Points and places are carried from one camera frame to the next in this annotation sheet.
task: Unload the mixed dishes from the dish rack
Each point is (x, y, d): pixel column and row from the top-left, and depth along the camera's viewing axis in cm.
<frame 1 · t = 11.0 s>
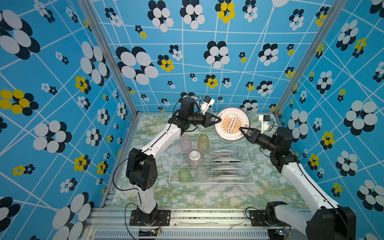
left hand: (221, 119, 74), fingers closed
right hand: (241, 129, 74), fingers closed
orange sunburst plate: (232, 119, 75), point 33 cm above the table

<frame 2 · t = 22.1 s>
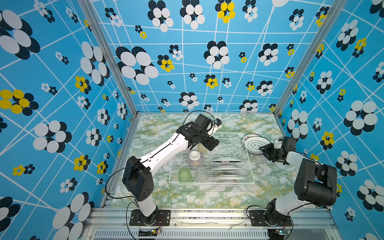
left hand: (213, 137, 81), fingers open
right hand: (262, 149, 94), fingers open
orange sunburst plate: (246, 143, 103), on the table

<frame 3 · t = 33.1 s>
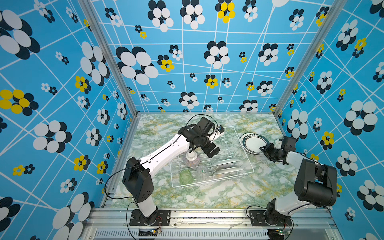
left hand: (214, 144, 79), fingers open
right hand: (263, 149, 95), fingers open
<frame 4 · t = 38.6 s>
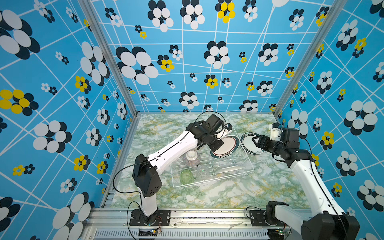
left hand: (220, 141, 78), fingers closed
right hand: (257, 140, 80), fingers open
dark rimmed white plate: (231, 143, 82), point 19 cm above the table
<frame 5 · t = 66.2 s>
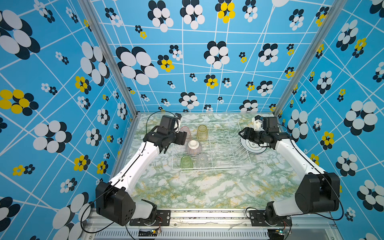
left hand: (181, 133, 81), fingers open
right hand: (244, 134, 87), fingers open
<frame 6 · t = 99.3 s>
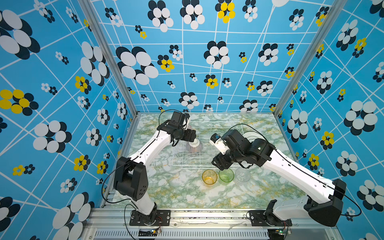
left hand: (190, 133, 87), fingers open
right hand: (217, 157, 71), fingers open
yellow glass cup: (209, 177, 88), on the table
green glass cup: (226, 176, 88), point 2 cm above the table
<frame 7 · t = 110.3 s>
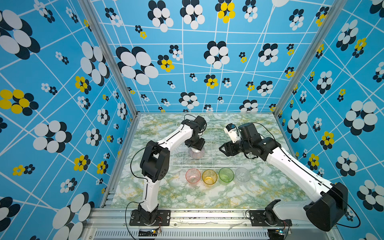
left hand: (198, 146, 92), fingers open
right hand: (225, 146, 79), fingers open
pink glass cup: (193, 176, 88), on the table
